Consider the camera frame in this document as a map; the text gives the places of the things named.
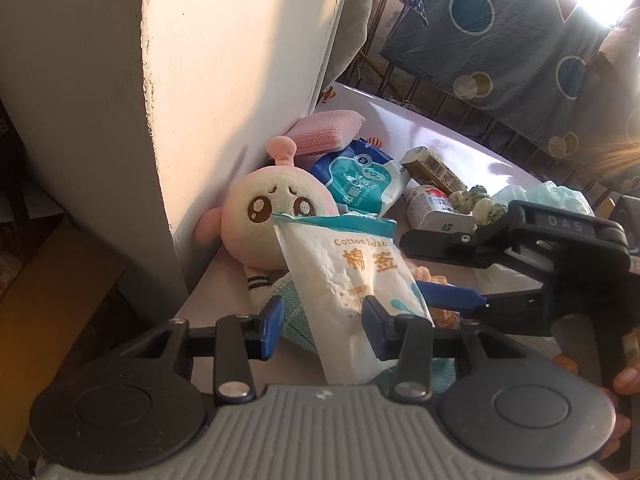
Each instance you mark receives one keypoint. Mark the white green plastic bag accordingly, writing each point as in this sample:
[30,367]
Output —
[555,195]

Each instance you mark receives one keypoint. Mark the blue circle print bedsheet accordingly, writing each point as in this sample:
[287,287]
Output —
[500,35]

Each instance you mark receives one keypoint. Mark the white cotton swab packet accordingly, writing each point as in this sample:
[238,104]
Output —
[350,280]

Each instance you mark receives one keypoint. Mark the pink sponge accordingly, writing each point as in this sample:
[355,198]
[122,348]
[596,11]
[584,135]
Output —
[325,132]

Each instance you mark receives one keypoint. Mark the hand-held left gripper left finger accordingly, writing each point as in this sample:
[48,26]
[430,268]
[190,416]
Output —
[272,330]

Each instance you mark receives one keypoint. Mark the gold foil packet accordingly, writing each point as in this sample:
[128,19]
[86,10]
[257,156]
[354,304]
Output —
[432,167]

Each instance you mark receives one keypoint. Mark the white yogurt cup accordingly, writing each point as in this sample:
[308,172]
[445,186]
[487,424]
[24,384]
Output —
[430,205]

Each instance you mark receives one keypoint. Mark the brown cardboard sheet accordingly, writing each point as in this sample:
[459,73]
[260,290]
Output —
[55,300]

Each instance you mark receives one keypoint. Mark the navy star print cloth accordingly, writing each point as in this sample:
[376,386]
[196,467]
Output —
[415,2]

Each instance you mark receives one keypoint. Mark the green scrunchie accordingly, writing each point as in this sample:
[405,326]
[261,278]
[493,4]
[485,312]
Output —
[480,205]

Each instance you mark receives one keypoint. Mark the blue wet wipes pack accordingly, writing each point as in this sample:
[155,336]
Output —
[360,175]

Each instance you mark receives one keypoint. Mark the person's right hand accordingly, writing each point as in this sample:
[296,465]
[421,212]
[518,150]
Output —
[627,380]

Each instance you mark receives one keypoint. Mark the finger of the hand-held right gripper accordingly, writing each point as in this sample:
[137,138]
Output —
[450,296]
[430,245]

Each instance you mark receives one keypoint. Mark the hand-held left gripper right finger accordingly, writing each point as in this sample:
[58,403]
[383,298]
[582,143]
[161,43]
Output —
[375,327]

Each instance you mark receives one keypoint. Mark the beige cloth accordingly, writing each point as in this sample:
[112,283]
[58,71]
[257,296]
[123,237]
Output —
[355,10]

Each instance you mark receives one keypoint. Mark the pink plush toy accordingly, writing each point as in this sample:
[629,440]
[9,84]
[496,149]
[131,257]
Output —
[240,235]

